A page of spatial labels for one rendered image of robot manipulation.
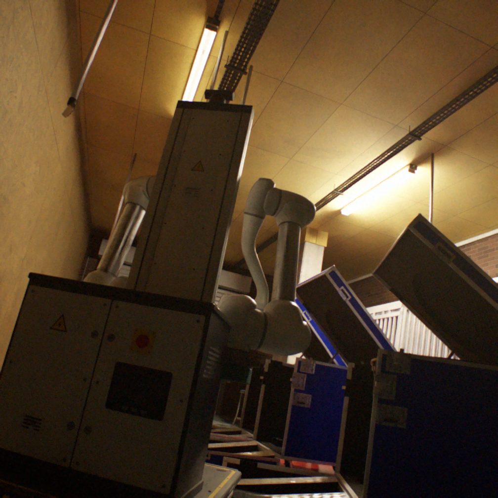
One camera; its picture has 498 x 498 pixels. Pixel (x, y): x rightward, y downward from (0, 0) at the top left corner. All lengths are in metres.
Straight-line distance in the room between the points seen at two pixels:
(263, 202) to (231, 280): 7.60
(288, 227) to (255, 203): 0.18
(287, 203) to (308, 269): 4.89
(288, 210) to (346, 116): 2.52
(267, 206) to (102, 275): 0.79
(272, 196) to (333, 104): 2.39
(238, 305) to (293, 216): 0.52
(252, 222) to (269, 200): 0.12
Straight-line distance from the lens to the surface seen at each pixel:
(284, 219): 1.96
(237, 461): 3.40
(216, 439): 4.41
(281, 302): 1.77
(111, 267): 2.03
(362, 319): 3.93
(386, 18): 3.49
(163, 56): 4.16
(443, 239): 2.66
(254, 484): 3.07
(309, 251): 6.91
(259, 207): 1.96
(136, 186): 2.18
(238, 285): 9.54
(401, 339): 5.81
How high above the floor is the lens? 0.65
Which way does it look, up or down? 19 degrees up
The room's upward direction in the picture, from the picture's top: 11 degrees clockwise
